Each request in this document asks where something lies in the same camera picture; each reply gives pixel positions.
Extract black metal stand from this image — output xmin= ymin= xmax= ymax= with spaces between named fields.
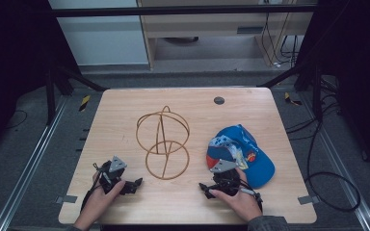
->
xmin=257 ymin=62 xmax=325 ymax=121
xmin=43 ymin=62 xmax=110 ymax=127

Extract gold wire hat stand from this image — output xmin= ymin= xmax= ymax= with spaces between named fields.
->
xmin=136 ymin=105 xmax=191 ymax=181

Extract thin black floor cable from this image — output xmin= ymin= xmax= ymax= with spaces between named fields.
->
xmin=5 ymin=109 xmax=29 ymax=131

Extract black horizontal frame bar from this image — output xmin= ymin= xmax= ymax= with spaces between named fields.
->
xmin=49 ymin=3 xmax=318 ymax=18

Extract blue baseball cap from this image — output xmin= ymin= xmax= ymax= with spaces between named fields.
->
xmin=205 ymin=123 xmax=276 ymax=190

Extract dark curtain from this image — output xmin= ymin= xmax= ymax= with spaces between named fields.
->
xmin=0 ymin=0 xmax=80 ymax=162
xmin=297 ymin=0 xmax=370 ymax=181

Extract aluminium floor rail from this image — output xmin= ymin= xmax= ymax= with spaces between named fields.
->
xmin=302 ymin=92 xmax=370 ymax=231
xmin=0 ymin=95 xmax=69 ymax=231

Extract white cabinet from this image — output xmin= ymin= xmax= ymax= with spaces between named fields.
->
xmin=47 ymin=0 xmax=150 ymax=67

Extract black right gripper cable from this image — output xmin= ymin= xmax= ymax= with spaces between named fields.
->
xmin=237 ymin=179 xmax=264 ymax=211

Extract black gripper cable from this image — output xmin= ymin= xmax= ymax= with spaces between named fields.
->
xmin=80 ymin=162 xmax=108 ymax=214
xmin=237 ymin=179 xmax=264 ymax=211

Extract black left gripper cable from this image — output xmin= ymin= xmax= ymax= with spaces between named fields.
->
xmin=80 ymin=162 xmax=108 ymax=214

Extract person's left hand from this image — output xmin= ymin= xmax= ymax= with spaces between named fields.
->
xmin=73 ymin=171 xmax=127 ymax=229

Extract yellow black hazard tape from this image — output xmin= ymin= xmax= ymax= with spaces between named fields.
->
xmin=283 ymin=91 xmax=304 ymax=107
xmin=78 ymin=94 xmax=92 ymax=113

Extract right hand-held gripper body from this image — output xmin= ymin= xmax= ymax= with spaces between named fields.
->
xmin=209 ymin=159 xmax=243 ymax=197

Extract grey tape strip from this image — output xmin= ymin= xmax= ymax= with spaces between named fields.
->
xmin=297 ymin=194 xmax=321 ymax=206
xmin=55 ymin=194 xmax=79 ymax=205

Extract person's right hand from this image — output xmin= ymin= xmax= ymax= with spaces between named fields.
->
xmin=208 ymin=167 xmax=264 ymax=223

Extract black cables under desk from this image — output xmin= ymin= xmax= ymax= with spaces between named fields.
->
xmin=260 ymin=12 xmax=301 ymax=69

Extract long black floor cable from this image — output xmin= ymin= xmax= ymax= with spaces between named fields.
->
xmin=284 ymin=76 xmax=362 ymax=214

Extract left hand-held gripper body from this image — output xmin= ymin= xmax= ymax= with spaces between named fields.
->
xmin=98 ymin=155 xmax=133 ymax=195

